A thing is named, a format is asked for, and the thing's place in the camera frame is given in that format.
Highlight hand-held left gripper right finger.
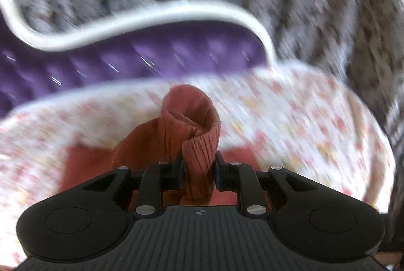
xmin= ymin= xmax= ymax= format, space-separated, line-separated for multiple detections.
xmin=215 ymin=151 xmax=320 ymax=216

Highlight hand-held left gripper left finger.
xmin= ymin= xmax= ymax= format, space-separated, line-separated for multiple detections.
xmin=75 ymin=151 xmax=185 ymax=217

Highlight red pants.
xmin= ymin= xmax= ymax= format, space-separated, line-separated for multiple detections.
xmin=58 ymin=85 xmax=262 ymax=207

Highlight floral fabric laundry basket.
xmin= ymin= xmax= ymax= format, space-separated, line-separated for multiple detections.
xmin=0 ymin=61 xmax=396 ymax=268

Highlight purple tufted headboard white frame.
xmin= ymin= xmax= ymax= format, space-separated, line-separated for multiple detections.
xmin=0 ymin=0 xmax=278 ymax=118

